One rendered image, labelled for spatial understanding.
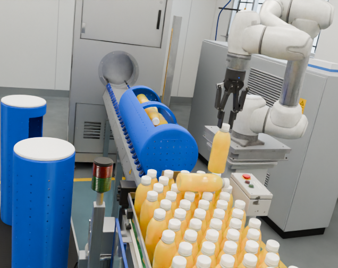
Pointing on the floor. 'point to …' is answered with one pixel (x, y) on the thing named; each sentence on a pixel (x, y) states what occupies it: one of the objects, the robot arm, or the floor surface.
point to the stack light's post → (96, 235)
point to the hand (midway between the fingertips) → (226, 119)
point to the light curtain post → (171, 59)
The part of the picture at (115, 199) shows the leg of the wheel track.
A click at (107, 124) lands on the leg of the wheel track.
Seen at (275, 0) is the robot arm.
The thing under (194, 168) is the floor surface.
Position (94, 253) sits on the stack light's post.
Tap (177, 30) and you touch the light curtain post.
